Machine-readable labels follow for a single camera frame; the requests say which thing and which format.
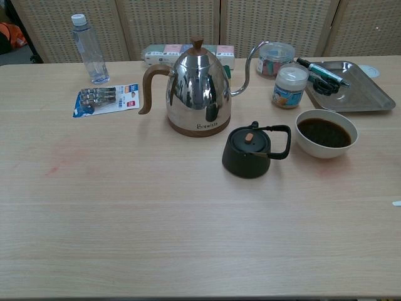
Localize wooden woven folding screen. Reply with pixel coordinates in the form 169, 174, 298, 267
11, 0, 401, 64

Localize clear jar of coloured clips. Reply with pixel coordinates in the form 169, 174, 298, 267
256, 41, 297, 78

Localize white round table grommet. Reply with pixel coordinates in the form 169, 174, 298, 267
357, 64, 382, 78

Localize small black teapot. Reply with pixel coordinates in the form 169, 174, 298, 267
221, 121, 292, 180

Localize white bowl of dark liquid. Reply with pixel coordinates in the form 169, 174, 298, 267
295, 108, 358, 159

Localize small jar with white lid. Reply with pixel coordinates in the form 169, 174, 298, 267
271, 64, 310, 110

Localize multicolour tissue packet bundle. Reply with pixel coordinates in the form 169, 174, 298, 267
143, 43, 236, 68

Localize stainless steel gooseneck kettle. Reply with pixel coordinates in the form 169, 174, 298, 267
138, 36, 270, 138

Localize clear plastic water bottle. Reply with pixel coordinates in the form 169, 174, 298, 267
70, 13, 110, 85

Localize stainless steel tray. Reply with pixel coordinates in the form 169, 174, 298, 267
302, 60, 397, 113

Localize black scissors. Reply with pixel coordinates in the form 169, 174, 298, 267
308, 75, 341, 96

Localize orange bag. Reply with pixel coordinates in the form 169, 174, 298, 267
0, 21, 28, 50

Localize black green marker pen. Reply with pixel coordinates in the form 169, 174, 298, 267
296, 57, 350, 88

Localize black tripod stand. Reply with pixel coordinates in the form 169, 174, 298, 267
5, 0, 43, 63

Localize binder clips blister pack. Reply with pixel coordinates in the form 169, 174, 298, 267
72, 83, 140, 119

